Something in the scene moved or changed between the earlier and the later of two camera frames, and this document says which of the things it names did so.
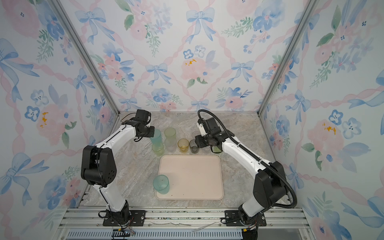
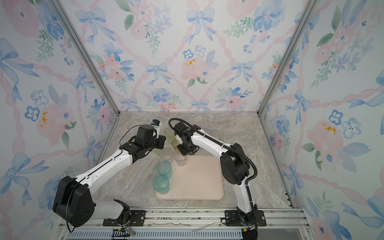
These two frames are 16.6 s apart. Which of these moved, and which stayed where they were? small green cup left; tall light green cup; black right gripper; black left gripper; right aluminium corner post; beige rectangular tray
Moved: black right gripper; black left gripper
Stayed: tall light green cup; right aluminium corner post; small green cup left; beige rectangular tray
